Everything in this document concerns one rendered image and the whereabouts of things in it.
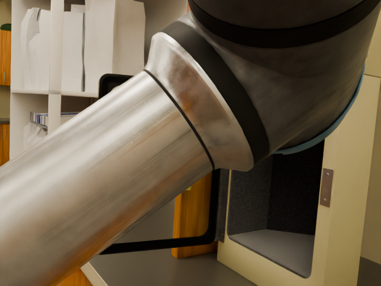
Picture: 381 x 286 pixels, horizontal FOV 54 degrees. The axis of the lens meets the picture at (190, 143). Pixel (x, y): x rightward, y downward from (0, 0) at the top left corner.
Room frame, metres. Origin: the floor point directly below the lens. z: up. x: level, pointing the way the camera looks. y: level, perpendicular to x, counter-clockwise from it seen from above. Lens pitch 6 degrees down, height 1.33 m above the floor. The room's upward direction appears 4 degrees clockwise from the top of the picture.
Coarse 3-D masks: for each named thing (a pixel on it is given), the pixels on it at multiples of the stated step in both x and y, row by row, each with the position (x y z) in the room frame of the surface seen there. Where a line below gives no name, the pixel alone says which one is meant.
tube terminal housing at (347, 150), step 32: (352, 128) 0.68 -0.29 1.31; (352, 160) 0.69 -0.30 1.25; (320, 192) 0.69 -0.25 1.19; (352, 192) 0.70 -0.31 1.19; (320, 224) 0.68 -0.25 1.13; (352, 224) 0.70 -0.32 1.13; (224, 256) 0.91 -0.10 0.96; (256, 256) 0.81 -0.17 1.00; (320, 256) 0.67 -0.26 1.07; (352, 256) 0.71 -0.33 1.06
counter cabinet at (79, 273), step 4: (80, 268) 1.01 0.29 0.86; (76, 272) 1.04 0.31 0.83; (80, 272) 1.01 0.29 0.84; (68, 276) 1.10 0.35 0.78; (72, 276) 1.07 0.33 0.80; (76, 276) 1.04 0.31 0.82; (80, 276) 1.01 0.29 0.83; (84, 276) 0.97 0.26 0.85; (64, 280) 1.14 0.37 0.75; (68, 280) 1.10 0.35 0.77; (72, 280) 1.07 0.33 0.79; (76, 280) 1.04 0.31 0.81; (80, 280) 1.00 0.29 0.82; (84, 280) 0.97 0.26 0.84; (88, 280) 0.94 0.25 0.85; (60, 284) 1.18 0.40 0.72; (64, 284) 1.14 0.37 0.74; (68, 284) 1.10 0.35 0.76; (72, 284) 1.07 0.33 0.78; (76, 284) 1.03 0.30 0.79; (80, 284) 1.00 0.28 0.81; (84, 284) 0.97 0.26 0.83; (88, 284) 0.94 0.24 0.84
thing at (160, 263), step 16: (96, 256) 0.90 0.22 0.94; (112, 256) 0.91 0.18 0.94; (128, 256) 0.91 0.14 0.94; (144, 256) 0.92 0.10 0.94; (160, 256) 0.93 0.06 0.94; (192, 256) 0.94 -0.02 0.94; (208, 256) 0.95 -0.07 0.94; (96, 272) 0.82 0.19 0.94; (112, 272) 0.82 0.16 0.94; (128, 272) 0.83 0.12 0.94; (144, 272) 0.83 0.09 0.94; (160, 272) 0.84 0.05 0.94; (176, 272) 0.84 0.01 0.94; (192, 272) 0.85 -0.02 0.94; (208, 272) 0.85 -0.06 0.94; (224, 272) 0.86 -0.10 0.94; (368, 272) 0.91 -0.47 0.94
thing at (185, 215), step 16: (208, 176) 0.90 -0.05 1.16; (192, 192) 0.88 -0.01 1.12; (208, 192) 0.90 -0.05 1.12; (160, 208) 0.85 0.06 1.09; (176, 208) 0.87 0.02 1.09; (192, 208) 0.88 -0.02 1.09; (208, 208) 0.90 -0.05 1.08; (144, 224) 0.84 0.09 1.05; (160, 224) 0.85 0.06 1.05; (176, 224) 0.87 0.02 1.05; (192, 224) 0.88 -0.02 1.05; (128, 240) 0.82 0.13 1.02; (144, 240) 0.84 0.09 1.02
